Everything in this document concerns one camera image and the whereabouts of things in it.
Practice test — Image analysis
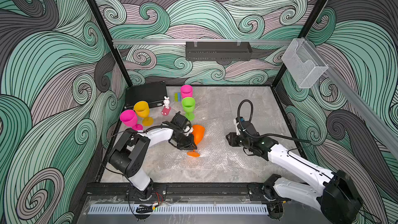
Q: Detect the bubble wrap sheet of orange glass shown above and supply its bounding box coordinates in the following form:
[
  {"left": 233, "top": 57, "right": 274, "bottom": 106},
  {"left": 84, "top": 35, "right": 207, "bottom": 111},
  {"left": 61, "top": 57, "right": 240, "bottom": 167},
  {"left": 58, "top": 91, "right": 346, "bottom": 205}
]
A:
[{"left": 186, "top": 118, "right": 280, "bottom": 175}]

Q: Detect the green glass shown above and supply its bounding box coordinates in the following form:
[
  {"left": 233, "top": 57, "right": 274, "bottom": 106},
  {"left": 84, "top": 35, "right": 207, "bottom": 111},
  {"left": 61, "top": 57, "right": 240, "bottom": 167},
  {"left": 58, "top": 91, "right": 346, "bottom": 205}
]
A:
[{"left": 181, "top": 97, "right": 196, "bottom": 121}]

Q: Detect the yellow wine glass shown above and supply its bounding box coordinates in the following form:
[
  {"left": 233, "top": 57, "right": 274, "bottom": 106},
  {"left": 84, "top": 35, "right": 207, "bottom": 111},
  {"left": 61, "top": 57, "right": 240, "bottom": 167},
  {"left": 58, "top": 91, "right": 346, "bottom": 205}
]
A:
[{"left": 134, "top": 101, "right": 153, "bottom": 127}]

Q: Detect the pink wine glass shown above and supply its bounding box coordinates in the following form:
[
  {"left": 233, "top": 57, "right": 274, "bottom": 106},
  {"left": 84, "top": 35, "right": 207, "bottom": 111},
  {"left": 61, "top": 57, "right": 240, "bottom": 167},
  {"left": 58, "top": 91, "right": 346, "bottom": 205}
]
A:
[{"left": 180, "top": 85, "right": 193, "bottom": 99}]

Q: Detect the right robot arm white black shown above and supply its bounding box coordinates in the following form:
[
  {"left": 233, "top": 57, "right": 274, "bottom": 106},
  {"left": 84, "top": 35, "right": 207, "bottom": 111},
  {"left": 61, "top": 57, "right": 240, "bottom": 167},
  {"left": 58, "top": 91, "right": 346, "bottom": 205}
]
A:
[{"left": 226, "top": 132, "right": 363, "bottom": 224}]

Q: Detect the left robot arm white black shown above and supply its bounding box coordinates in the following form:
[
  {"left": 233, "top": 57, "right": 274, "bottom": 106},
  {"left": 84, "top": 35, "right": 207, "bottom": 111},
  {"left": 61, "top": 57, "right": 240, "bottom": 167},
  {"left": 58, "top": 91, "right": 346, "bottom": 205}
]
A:
[{"left": 107, "top": 123, "right": 197, "bottom": 200}]

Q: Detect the white bunny figurine pink base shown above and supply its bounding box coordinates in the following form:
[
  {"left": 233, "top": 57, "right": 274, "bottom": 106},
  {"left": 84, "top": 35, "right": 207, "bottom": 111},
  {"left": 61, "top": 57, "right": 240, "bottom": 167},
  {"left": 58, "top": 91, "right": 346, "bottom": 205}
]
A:
[{"left": 161, "top": 96, "right": 172, "bottom": 116}]

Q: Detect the green blue small block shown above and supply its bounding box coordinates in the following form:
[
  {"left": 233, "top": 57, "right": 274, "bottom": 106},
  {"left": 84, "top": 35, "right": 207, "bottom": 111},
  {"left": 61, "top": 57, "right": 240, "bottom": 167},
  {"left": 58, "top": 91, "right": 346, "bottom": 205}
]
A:
[{"left": 174, "top": 92, "right": 182, "bottom": 102}]

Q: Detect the black case box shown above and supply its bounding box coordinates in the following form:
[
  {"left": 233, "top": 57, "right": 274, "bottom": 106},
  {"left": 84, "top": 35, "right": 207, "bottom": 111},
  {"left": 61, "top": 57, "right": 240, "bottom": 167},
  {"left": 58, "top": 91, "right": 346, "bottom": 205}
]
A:
[{"left": 124, "top": 82, "right": 167, "bottom": 110}]

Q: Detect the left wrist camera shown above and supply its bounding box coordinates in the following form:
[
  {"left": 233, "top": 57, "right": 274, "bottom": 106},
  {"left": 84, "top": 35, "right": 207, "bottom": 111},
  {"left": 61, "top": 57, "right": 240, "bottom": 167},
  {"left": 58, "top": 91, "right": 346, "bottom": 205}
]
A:
[{"left": 171, "top": 112, "right": 192, "bottom": 133}]

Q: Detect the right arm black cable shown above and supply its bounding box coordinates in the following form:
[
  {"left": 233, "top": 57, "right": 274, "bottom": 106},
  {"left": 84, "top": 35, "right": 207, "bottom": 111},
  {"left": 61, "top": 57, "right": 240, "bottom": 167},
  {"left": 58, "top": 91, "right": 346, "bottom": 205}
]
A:
[{"left": 237, "top": 99, "right": 312, "bottom": 144}]

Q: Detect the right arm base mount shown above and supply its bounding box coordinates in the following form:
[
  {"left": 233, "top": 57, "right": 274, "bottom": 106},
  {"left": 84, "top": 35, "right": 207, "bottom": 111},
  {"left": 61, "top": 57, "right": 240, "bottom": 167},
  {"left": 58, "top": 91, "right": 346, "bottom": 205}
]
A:
[{"left": 247, "top": 183, "right": 291, "bottom": 203}]

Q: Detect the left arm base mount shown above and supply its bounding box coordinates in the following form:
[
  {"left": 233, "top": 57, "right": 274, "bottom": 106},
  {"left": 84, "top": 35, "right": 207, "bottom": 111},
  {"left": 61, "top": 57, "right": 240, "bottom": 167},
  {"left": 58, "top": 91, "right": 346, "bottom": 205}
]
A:
[{"left": 126, "top": 182, "right": 167, "bottom": 203}]

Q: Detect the black wall tray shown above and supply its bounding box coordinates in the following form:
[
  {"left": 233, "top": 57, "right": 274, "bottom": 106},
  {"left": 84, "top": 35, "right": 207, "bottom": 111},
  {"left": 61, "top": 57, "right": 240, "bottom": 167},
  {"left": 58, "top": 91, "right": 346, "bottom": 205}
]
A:
[{"left": 185, "top": 42, "right": 253, "bottom": 63}]

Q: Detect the clear plastic wall bin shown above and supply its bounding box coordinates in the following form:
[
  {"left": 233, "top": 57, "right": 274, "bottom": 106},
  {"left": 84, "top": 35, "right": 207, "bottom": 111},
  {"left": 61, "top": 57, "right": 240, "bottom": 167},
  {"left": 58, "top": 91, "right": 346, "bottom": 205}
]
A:
[{"left": 282, "top": 38, "right": 329, "bottom": 89}]

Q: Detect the aluminium rail back wall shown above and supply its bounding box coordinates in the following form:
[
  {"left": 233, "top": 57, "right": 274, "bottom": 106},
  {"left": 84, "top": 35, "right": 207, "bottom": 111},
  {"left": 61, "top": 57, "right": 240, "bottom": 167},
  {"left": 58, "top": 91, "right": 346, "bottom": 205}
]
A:
[{"left": 112, "top": 38, "right": 292, "bottom": 46}]

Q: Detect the aluminium rail wall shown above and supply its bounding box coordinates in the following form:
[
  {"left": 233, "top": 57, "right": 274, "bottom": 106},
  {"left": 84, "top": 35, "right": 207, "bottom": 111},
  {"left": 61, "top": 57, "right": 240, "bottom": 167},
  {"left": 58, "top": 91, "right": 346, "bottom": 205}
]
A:
[
  {"left": 112, "top": 38, "right": 292, "bottom": 46},
  {"left": 309, "top": 42, "right": 398, "bottom": 157}
]

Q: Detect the white slotted cable duct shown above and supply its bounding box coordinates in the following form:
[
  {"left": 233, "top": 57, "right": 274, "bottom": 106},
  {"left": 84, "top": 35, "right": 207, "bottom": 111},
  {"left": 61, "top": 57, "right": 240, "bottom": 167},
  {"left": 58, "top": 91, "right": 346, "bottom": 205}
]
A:
[{"left": 88, "top": 203, "right": 268, "bottom": 215}]

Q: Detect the aluminium rail right wall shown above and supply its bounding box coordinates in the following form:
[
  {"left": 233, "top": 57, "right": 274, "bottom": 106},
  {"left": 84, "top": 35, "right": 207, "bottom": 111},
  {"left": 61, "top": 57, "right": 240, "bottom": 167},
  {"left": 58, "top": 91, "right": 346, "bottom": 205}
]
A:
[{"left": 309, "top": 42, "right": 398, "bottom": 157}]

